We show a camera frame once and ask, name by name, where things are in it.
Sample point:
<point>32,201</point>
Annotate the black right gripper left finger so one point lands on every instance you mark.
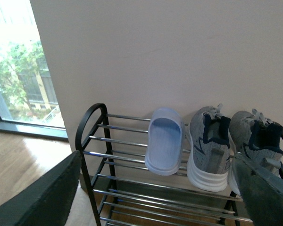
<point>48,200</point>

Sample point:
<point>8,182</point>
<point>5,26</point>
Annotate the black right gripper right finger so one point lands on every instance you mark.
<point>261,191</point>

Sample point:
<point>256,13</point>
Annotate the grey knit sneaker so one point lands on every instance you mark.
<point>257,138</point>
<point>209,160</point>

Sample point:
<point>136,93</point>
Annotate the light blue slide sandal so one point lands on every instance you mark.
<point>165,142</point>

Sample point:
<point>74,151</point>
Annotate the black metal shoe rack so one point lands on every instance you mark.
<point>123,192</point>

